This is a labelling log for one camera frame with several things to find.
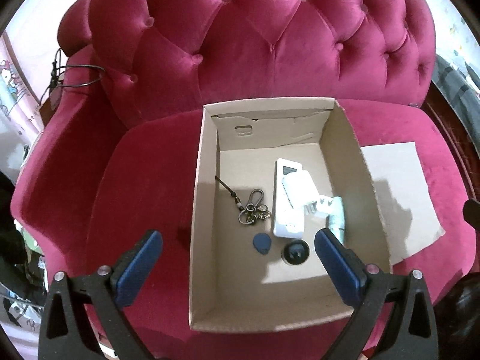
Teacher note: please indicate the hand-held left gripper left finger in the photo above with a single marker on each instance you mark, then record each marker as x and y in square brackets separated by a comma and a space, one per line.
[138, 266]

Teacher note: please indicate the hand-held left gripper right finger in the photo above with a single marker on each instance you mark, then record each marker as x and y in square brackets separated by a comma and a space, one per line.
[337, 266]

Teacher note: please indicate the black round device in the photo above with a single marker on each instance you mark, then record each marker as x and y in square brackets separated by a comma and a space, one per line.
[296, 253]

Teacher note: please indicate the pale green tube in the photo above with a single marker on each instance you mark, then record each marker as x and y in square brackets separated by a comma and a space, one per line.
[336, 219]

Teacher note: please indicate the white remote control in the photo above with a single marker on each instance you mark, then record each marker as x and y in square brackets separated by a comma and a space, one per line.
[287, 227]

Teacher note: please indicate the blue key fob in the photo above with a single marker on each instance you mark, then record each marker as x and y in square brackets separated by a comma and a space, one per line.
[262, 245]

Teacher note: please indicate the white plug charger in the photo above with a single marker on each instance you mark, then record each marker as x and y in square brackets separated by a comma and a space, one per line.
[300, 187]

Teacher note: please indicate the brown cardboard box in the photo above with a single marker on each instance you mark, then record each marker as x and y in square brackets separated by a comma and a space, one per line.
[232, 288]

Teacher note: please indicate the small paper tag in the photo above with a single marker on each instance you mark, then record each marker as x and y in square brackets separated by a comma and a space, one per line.
[56, 97]

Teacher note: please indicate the cartoon printed curtain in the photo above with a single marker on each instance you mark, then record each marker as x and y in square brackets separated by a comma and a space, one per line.
[15, 93]

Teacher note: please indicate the grey plaid cloth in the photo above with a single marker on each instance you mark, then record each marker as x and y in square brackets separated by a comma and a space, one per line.
[450, 78]

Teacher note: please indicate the pink tufted velvet armchair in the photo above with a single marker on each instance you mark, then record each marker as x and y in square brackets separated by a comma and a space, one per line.
[262, 45]

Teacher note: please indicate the white printed cloth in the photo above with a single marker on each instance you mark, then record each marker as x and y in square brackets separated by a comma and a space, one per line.
[450, 18]

